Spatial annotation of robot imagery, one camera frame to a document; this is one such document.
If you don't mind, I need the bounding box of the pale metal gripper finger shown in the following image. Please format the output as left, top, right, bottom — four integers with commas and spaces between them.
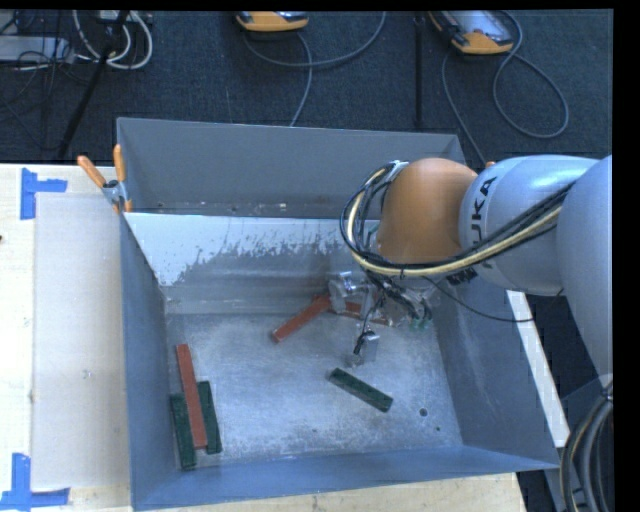
327, 271, 363, 314
344, 331, 382, 369

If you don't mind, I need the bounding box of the red-brown flat block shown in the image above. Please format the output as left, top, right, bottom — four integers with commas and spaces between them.
174, 343, 209, 450
334, 299, 391, 327
271, 293, 334, 345

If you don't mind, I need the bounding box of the dark green flat block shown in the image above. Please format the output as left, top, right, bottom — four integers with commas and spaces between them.
327, 367, 395, 414
197, 380, 224, 455
168, 393, 199, 471

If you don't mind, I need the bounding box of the grey metal bin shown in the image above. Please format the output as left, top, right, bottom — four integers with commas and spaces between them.
115, 117, 561, 511

